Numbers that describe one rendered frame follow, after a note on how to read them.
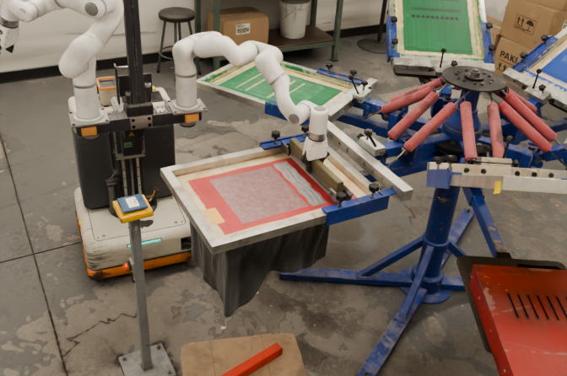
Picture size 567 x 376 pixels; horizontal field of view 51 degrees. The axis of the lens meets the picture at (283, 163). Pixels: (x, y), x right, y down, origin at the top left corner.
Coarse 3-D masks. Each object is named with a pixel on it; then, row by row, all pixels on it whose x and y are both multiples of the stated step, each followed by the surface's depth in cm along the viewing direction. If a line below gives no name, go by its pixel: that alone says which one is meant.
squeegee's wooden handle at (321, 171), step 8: (296, 144) 269; (296, 152) 270; (312, 160) 259; (312, 168) 260; (320, 168) 254; (320, 176) 256; (328, 176) 249; (336, 176) 248; (328, 184) 250; (336, 184) 245
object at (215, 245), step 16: (208, 160) 266; (224, 160) 269; (240, 160) 273; (336, 160) 273; (352, 176) 264; (176, 192) 244; (368, 192) 255; (192, 208) 235; (192, 224) 232; (272, 224) 229; (288, 224) 230; (304, 224) 233; (208, 240) 219; (224, 240) 219; (240, 240) 221; (256, 240) 225
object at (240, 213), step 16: (272, 192) 254; (288, 192) 255; (320, 192) 256; (208, 208) 242; (224, 208) 242; (240, 208) 243; (256, 208) 243; (272, 208) 244; (288, 208) 245; (304, 208) 245; (224, 224) 233; (240, 224) 234; (256, 224) 234
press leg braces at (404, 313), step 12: (420, 240) 332; (396, 252) 339; (408, 252) 336; (432, 252) 326; (456, 252) 335; (372, 264) 346; (384, 264) 341; (420, 264) 326; (360, 276) 346; (372, 276) 346; (420, 276) 323; (408, 300) 321; (408, 312) 321
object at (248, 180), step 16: (288, 160) 277; (208, 176) 262; (224, 176) 262; (240, 176) 263; (256, 176) 264; (272, 176) 265; (304, 176) 266; (208, 192) 251; (224, 192) 252; (240, 192) 253; (256, 192) 253
